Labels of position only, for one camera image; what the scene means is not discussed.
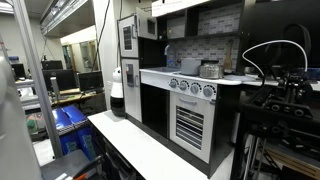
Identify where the shiny steel pot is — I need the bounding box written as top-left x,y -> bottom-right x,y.
199,62 -> 225,80

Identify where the wooden toy spatula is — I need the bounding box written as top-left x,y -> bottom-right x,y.
222,39 -> 234,71

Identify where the grey toy pot with lid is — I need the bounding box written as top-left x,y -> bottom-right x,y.
179,58 -> 203,76

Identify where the blue storage bin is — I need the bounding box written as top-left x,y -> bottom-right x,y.
51,108 -> 81,156
63,104 -> 98,162

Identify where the white fridge door black window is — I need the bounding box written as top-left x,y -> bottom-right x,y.
117,13 -> 140,59

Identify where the grey toy faucet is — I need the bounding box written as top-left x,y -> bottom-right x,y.
163,43 -> 181,69

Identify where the wooden office desk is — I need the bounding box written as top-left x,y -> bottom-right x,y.
49,88 -> 108,108

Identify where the white filament tube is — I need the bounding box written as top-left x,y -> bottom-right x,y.
241,39 -> 309,78

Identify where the white toy oven door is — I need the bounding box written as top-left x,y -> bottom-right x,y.
169,90 -> 216,164

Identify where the grey toy sink basin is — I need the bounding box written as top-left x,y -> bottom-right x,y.
149,66 -> 183,74

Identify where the grey metal base plate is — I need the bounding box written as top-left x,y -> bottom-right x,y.
39,149 -> 108,180

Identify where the black computer monitor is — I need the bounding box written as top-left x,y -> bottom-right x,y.
42,68 -> 79,93
77,70 -> 105,94
41,59 -> 64,71

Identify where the black wire rack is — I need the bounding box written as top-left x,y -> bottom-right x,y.
229,23 -> 320,180

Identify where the small white and black robot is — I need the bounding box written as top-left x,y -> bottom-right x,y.
109,66 -> 127,118

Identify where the orange and black bar clamp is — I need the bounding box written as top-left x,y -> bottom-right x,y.
71,154 -> 106,180

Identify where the grey stove knob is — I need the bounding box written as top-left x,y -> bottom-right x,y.
168,78 -> 179,89
178,80 -> 189,92
202,84 -> 217,98
189,82 -> 201,95

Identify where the white fridge door with dispenser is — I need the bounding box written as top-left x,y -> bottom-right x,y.
121,57 -> 143,123

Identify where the overhead metal duct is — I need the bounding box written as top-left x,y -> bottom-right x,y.
39,0 -> 96,38

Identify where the toy microwave oven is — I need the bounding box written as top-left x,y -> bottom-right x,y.
135,7 -> 159,41

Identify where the toy kitchen playset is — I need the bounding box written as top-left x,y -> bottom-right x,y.
117,0 -> 254,179

